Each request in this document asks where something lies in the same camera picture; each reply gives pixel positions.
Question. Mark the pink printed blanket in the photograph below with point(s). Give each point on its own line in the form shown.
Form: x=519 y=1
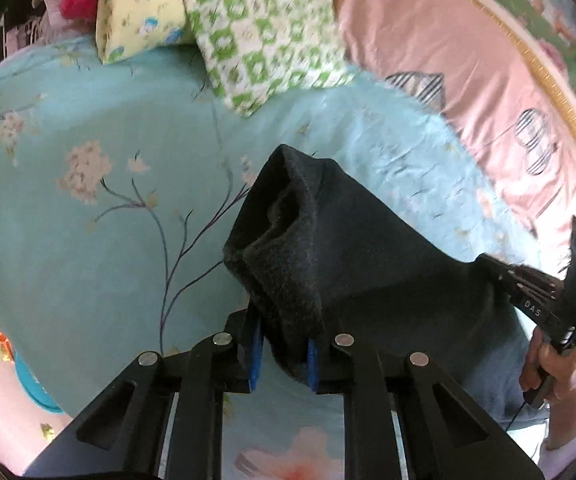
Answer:
x=468 y=60

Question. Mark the teal floral bed sheet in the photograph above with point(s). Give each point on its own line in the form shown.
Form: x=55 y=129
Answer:
x=117 y=185

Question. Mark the yellow floral pillow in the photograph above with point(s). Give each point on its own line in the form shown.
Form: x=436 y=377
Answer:
x=142 y=0

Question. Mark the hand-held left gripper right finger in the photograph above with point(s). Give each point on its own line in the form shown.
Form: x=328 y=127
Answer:
x=312 y=362

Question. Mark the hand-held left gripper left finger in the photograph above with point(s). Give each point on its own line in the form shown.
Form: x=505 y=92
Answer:
x=255 y=360

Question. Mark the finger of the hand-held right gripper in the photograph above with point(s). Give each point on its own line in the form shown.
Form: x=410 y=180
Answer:
x=505 y=272

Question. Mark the green patterned pillow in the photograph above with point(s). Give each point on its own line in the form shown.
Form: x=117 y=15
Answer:
x=263 y=40

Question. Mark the person's right forearm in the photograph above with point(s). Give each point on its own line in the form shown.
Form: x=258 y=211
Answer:
x=565 y=435

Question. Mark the black pants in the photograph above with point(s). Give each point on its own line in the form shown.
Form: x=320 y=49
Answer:
x=328 y=260

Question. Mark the person's right hand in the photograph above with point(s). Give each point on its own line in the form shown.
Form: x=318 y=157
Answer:
x=550 y=367

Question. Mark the teal plastic basin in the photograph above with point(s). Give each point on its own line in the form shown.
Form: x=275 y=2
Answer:
x=35 y=390

